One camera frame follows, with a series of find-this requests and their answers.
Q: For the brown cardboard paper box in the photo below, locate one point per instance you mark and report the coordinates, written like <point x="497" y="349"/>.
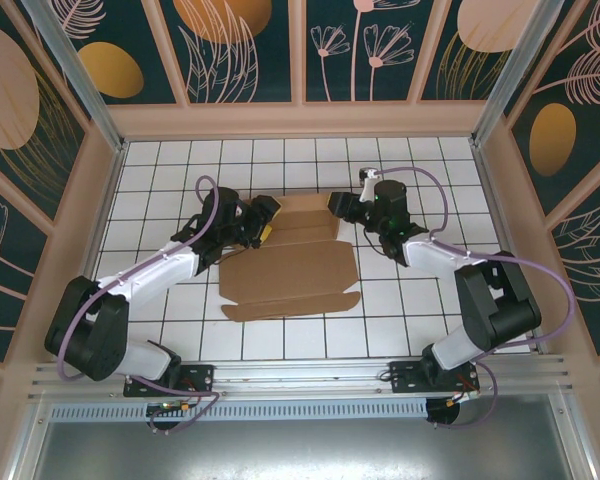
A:
<point x="290" y="270"/>

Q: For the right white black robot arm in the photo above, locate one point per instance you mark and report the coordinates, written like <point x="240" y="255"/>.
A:
<point x="495" y="300"/>

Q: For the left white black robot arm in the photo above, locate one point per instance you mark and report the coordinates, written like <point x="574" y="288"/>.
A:
<point x="145" y="272"/>

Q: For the dark panel orange circle leaves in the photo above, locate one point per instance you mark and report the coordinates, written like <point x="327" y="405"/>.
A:
<point x="230" y="50"/>

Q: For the dark panel pale circle leaves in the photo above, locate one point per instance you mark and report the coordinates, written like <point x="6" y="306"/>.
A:
<point x="475" y="50"/>

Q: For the dark panel with orange oval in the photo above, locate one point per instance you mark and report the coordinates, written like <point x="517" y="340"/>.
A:
<point x="130" y="45"/>

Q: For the dark panel pink leaf outlines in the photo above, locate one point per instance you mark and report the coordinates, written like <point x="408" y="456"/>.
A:
<point x="590" y="270"/>

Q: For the dark panel orange oval fern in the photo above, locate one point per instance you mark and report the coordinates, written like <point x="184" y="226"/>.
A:
<point x="570" y="100"/>

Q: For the grey metal sheet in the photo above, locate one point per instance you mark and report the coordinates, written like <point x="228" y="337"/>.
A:
<point x="305" y="450"/>

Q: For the dark panel pink flower outline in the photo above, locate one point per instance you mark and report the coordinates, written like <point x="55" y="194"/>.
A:
<point x="5" y="265"/>

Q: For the dark panel large pale circle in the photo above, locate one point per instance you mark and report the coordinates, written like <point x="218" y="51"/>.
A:
<point x="20" y="110"/>

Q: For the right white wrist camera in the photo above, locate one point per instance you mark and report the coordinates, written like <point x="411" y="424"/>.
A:
<point x="365" y="190"/>

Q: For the aluminium side rail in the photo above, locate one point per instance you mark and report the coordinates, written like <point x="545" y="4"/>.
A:
<point x="108" y="200"/>
<point x="492" y="200"/>

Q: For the aluminium front rail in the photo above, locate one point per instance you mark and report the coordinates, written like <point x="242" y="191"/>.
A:
<point x="305" y="375"/>

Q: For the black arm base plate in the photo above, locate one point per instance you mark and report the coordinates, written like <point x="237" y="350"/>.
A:
<point x="200" y="375"/>
<point x="402" y="377"/>

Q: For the aluminium corner post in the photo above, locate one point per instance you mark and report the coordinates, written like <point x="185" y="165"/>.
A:
<point x="505" y="75"/>
<point x="77" y="75"/>

